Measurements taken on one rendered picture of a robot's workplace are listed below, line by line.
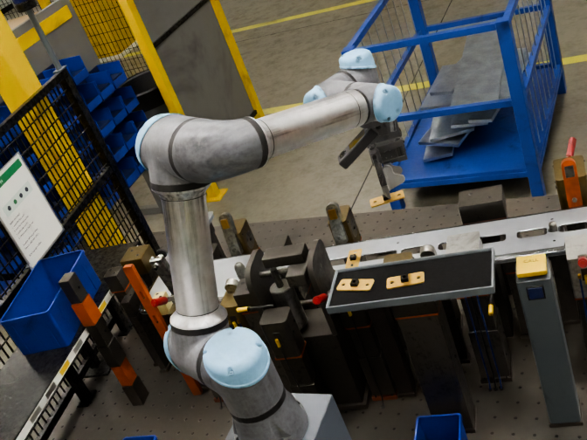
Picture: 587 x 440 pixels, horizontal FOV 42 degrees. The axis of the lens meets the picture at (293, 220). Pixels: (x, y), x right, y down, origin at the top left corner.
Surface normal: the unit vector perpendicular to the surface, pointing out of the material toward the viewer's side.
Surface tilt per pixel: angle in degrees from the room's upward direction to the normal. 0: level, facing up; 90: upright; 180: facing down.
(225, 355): 7
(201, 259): 88
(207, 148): 60
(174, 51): 90
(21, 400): 0
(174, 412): 0
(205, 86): 90
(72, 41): 90
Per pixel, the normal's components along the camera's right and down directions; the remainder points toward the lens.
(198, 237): 0.54, 0.22
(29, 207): 0.92, -0.16
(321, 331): -0.32, -0.81
